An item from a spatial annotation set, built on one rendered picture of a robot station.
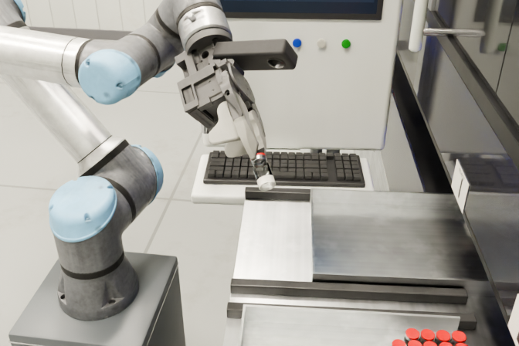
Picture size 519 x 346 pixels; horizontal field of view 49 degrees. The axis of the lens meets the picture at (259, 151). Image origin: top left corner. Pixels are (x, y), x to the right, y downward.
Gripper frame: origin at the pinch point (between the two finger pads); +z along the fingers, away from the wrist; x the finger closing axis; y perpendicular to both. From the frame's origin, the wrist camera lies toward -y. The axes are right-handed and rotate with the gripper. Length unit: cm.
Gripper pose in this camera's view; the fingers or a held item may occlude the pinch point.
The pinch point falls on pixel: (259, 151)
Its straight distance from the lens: 73.3
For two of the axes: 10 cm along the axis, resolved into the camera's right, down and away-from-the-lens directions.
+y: -8.7, 4.3, 2.3
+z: 2.8, 8.3, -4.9
